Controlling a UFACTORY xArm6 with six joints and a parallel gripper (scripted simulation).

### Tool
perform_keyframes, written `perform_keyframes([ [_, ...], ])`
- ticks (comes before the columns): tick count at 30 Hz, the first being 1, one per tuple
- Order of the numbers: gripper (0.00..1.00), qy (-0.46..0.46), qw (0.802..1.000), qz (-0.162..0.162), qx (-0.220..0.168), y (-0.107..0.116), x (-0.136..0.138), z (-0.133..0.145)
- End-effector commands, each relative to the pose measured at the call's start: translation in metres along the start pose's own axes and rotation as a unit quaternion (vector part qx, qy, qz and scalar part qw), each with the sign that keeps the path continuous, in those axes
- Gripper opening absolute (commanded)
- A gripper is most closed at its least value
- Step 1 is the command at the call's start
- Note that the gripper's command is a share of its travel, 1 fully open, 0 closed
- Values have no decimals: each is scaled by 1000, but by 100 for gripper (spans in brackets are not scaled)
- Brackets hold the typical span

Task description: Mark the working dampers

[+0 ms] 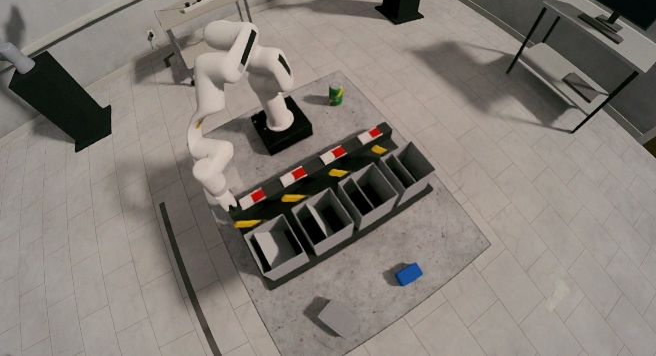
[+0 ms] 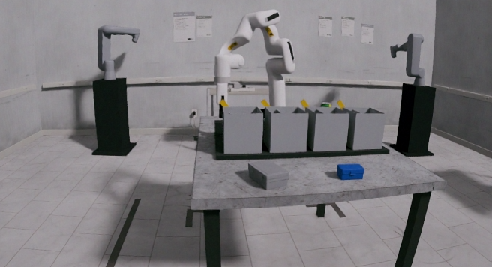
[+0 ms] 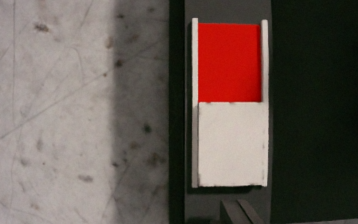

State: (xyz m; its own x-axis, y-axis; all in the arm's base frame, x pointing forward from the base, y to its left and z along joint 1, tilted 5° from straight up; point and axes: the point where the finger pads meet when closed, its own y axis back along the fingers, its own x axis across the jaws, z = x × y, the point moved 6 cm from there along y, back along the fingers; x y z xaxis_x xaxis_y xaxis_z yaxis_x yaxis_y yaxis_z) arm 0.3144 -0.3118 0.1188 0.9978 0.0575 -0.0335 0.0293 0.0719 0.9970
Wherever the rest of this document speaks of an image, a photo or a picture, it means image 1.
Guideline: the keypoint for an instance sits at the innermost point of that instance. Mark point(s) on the blue plastic box with latch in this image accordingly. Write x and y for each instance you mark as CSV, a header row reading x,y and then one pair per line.
x,y
409,274

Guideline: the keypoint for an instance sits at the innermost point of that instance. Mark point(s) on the green drink can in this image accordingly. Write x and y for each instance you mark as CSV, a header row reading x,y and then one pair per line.
x,y
335,93

